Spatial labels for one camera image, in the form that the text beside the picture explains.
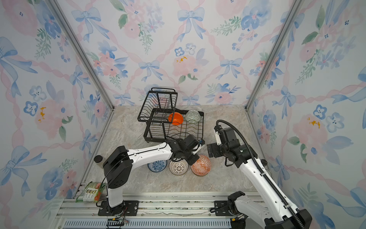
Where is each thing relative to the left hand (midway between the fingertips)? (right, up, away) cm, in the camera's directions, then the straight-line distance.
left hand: (197, 156), depth 84 cm
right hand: (+10, +8, -7) cm, 14 cm away
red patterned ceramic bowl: (+3, -6, +1) cm, 7 cm away
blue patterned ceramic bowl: (-24, -7, +4) cm, 25 cm away
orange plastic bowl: (-14, +23, +24) cm, 36 cm away
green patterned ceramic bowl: (-1, +25, +26) cm, 36 cm away
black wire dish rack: (-19, +21, -3) cm, 28 cm away
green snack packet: (-56, -17, -9) cm, 59 cm away
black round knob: (-57, -1, -2) cm, 57 cm away
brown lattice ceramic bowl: (-11, -8, +4) cm, 14 cm away
